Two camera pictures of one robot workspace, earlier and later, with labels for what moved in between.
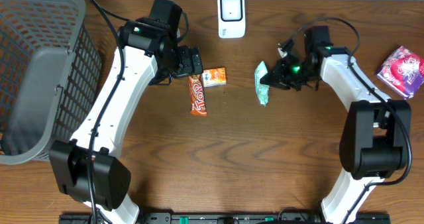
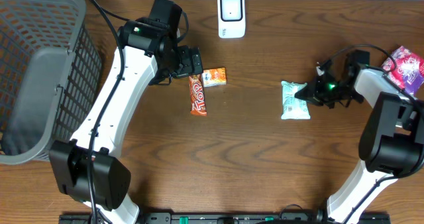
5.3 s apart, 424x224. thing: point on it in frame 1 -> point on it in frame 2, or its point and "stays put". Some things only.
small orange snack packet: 216,76 stays put
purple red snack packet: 403,72 stays put
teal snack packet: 263,91 -> 292,107
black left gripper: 194,63 stays put
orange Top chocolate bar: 197,96 stays put
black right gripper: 281,74 -> 318,89
